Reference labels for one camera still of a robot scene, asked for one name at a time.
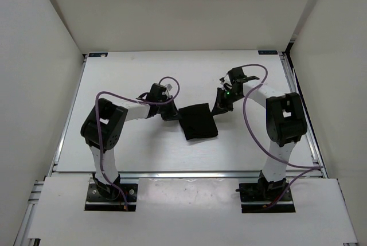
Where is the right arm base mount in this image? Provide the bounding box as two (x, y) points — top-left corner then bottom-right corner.
(236, 182), (296, 214)

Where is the aluminium frame rail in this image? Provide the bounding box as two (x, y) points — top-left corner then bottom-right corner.
(50, 170), (325, 179)

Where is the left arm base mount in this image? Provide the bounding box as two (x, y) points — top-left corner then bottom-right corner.
(84, 182), (138, 212)

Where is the white front cover board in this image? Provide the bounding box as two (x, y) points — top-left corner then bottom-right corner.
(29, 177), (357, 245)

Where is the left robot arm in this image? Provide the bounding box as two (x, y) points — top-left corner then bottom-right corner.
(80, 97), (180, 200)

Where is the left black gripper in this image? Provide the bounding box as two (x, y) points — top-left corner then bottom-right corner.
(157, 95), (182, 121)

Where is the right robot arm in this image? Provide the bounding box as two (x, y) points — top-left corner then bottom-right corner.
(212, 78), (307, 200)

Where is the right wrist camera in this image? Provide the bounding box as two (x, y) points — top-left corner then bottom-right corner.
(220, 67), (259, 86)

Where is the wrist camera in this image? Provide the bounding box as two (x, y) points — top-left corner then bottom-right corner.
(146, 83), (171, 103)
(220, 67), (259, 86)

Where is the blue corner label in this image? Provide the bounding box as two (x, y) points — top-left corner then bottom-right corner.
(258, 50), (278, 56)
(88, 52), (108, 57)

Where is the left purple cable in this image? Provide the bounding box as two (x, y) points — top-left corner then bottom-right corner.
(95, 76), (181, 201)

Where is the black skirt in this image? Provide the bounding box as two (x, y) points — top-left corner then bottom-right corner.
(178, 103), (218, 140)

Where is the right blue corner label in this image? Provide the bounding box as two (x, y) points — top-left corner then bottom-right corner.
(258, 50), (278, 56)

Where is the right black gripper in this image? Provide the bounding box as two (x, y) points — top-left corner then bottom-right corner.
(210, 87), (243, 116)

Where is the left blue corner label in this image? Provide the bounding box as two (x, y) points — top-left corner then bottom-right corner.
(88, 52), (108, 57)

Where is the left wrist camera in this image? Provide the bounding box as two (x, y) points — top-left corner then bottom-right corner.
(146, 83), (171, 103)

